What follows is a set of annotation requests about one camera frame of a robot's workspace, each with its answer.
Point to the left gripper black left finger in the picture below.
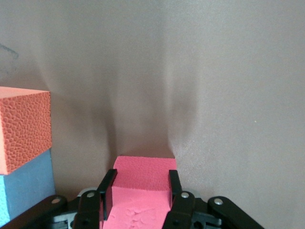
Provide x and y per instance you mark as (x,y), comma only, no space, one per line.
(89,210)

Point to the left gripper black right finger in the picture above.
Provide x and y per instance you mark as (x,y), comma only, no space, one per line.
(182,210)

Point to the red foam cube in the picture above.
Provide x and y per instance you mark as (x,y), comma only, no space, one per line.
(143,171)

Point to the blue foam cube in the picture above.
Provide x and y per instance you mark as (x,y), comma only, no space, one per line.
(28,186)

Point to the orange foam cube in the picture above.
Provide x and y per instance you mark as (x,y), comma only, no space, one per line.
(23,124)

